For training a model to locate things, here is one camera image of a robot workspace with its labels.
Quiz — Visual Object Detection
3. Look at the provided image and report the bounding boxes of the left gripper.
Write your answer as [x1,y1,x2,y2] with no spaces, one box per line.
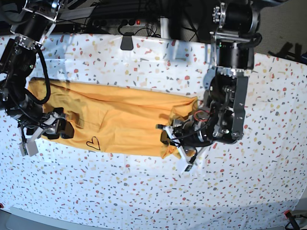
[156,112,215,165]

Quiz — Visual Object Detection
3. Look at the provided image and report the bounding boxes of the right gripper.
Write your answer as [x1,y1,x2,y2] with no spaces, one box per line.
[18,107,74,143]

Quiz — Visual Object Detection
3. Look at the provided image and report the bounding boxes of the yellow T-shirt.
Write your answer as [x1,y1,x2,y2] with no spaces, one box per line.
[43,80,197,158]

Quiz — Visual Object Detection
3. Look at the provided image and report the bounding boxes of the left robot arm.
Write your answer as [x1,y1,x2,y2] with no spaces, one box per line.
[157,0,262,172]

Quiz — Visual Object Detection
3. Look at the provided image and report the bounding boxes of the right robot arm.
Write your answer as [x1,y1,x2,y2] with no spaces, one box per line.
[0,0,74,144]

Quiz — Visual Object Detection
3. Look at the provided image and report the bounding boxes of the black table clamp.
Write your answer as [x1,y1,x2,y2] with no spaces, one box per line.
[120,32,134,51]

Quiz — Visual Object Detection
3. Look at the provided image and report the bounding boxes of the red clamp at table edge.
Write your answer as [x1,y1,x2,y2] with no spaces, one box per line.
[284,210,300,230]

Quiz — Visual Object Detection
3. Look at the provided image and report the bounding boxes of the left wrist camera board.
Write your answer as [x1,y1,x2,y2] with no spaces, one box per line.
[184,163,194,172]

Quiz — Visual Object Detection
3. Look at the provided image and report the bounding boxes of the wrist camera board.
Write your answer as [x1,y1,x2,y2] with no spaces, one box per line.
[19,141,38,157]
[184,163,194,172]

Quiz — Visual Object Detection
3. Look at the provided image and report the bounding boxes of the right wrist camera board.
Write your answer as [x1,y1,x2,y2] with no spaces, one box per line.
[19,141,38,157]

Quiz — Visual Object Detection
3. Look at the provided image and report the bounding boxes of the power strip with red switch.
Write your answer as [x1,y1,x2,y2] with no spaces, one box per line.
[87,19,146,28]

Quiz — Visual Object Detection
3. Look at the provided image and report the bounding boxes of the white metal post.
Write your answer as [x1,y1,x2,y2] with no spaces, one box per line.
[160,17,170,39]

